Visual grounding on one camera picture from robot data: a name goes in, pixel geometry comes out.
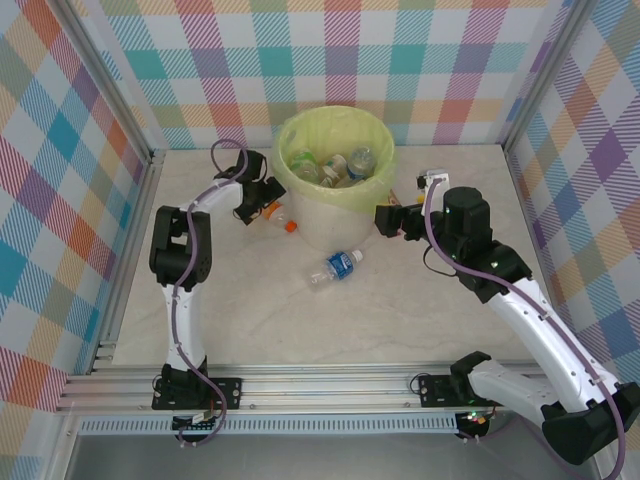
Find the orange label orange cap bottle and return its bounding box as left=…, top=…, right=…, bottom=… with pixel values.
left=262, top=201, right=300, bottom=235

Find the white waste bin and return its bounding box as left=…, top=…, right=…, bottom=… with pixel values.
left=291, top=192, right=381, bottom=251

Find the trash bin with yellow-green bag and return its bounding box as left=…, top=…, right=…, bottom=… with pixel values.
left=272, top=106, right=399, bottom=214

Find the blue label white cap bottle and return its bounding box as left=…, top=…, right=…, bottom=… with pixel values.
left=307, top=248, right=365, bottom=292

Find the right control circuit board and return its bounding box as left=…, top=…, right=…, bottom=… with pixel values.
left=457, top=409, right=494, bottom=431

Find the control circuit board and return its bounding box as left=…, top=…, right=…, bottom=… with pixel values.
left=457, top=409, right=494, bottom=431
left=172, top=412, right=221, bottom=434

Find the left control circuit board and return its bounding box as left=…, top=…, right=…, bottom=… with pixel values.
left=172, top=412, right=221, bottom=434

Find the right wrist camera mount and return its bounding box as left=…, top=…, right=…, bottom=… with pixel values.
left=415, top=169, right=450, bottom=194

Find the left aluminium side rail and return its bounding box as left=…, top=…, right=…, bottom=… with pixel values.
left=89, top=149, right=166, bottom=376

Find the right aluminium corner post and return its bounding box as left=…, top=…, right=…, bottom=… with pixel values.
left=502, top=0, right=596, bottom=154

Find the aluminium corner post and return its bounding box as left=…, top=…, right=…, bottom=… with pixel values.
left=59, top=0, right=166, bottom=166
left=502, top=0, right=596, bottom=154

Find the left aluminium corner post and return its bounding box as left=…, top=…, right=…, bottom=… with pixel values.
left=59, top=0, right=166, bottom=166

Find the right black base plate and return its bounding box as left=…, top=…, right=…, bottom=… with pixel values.
left=417, top=374, right=471, bottom=409

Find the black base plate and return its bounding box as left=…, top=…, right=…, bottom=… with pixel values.
left=151, top=377, right=244, bottom=411
left=417, top=374, right=471, bottom=409

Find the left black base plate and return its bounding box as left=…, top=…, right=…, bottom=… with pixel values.
left=151, top=377, right=244, bottom=411

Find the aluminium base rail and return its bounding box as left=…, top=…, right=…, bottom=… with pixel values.
left=54, top=362, right=606, bottom=416

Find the slotted cable duct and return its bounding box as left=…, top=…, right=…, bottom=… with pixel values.
left=79, top=417, right=459, bottom=436

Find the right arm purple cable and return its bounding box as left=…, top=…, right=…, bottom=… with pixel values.
left=422, top=179, right=629, bottom=480

